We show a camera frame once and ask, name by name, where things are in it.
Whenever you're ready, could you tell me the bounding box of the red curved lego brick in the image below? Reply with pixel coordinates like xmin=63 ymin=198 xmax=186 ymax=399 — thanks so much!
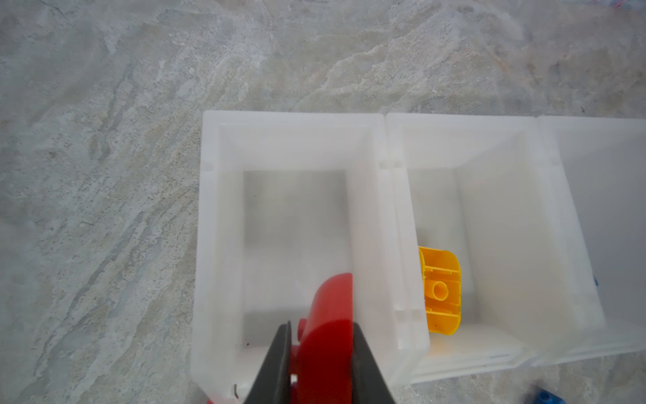
xmin=290 ymin=273 xmax=353 ymax=403

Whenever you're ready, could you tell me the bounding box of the yellow curved lego brick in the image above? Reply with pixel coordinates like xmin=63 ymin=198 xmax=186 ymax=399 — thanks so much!
xmin=418 ymin=247 xmax=462 ymax=335

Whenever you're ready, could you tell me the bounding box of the small blue lego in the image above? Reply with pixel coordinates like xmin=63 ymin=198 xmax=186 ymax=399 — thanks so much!
xmin=529 ymin=388 xmax=566 ymax=404

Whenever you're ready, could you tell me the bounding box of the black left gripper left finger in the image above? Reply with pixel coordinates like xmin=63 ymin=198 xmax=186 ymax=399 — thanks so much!
xmin=244 ymin=322 xmax=292 ymax=404

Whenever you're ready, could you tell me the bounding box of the white three-compartment bin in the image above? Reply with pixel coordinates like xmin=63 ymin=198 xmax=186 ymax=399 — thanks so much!
xmin=190 ymin=111 xmax=645 ymax=403

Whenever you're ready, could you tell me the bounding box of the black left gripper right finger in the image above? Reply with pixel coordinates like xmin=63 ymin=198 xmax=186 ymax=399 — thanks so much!
xmin=351 ymin=323 xmax=395 ymax=404

